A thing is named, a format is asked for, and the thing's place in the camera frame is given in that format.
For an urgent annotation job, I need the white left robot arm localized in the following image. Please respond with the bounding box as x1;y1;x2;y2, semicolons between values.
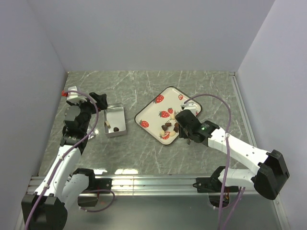
22;89;108;230

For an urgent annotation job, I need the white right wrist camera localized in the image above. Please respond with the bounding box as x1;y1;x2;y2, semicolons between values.
181;101;197;116

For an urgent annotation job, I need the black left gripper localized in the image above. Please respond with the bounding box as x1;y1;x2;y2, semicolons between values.
67;92;107;132

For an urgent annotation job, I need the aluminium rail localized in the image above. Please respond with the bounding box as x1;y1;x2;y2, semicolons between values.
229;72;257;147
28;173;279;196

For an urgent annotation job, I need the aluminium right side rail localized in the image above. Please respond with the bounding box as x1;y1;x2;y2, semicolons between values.
229;72;257;147

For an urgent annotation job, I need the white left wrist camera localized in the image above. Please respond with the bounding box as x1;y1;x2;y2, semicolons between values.
62;91;86;104

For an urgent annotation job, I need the aluminium front rail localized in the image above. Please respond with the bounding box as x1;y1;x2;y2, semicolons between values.
28;173;279;196

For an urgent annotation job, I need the white strawberry square plate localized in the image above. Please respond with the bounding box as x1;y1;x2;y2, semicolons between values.
134;86;190;146

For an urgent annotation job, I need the silver metal tin box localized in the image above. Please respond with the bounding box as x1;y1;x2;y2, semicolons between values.
104;103;127;138

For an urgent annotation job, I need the white chocolate piece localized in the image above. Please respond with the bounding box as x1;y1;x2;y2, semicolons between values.
170;131;176;137

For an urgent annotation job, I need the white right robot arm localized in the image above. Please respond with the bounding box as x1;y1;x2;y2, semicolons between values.
175;110;290;200

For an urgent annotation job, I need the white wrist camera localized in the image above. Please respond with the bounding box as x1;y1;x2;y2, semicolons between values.
181;101;197;116
62;91;86;104

